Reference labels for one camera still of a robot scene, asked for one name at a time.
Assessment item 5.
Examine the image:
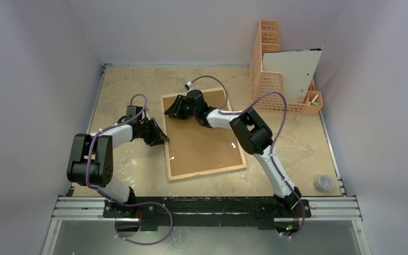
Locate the white wooden picture frame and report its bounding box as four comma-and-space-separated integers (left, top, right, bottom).
160, 87, 248, 182

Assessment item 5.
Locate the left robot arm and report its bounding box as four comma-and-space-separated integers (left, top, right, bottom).
66, 106, 169, 217

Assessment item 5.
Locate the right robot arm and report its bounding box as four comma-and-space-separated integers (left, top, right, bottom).
164, 89, 305, 216

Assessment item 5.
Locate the orange plastic file organizer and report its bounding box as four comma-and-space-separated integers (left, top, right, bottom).
250, 19, 324, 116

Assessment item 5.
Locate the white board sheet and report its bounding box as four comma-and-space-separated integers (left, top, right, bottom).
262, 48, 322, 103

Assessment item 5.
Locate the white marker pen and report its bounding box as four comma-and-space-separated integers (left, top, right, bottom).
309, 94, 319, 106

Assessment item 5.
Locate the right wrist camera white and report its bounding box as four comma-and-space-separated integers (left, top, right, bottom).
184, 81, 194, 93

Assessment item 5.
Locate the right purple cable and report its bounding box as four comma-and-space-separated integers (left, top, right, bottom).
186, 75, 301, 203

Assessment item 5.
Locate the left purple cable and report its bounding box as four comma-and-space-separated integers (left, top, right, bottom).
84, 93, 148, 207

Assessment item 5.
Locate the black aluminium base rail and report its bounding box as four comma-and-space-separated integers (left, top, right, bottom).
52, 197, 362, 233

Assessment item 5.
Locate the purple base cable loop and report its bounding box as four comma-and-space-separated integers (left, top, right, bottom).
115, 202, 174, 246

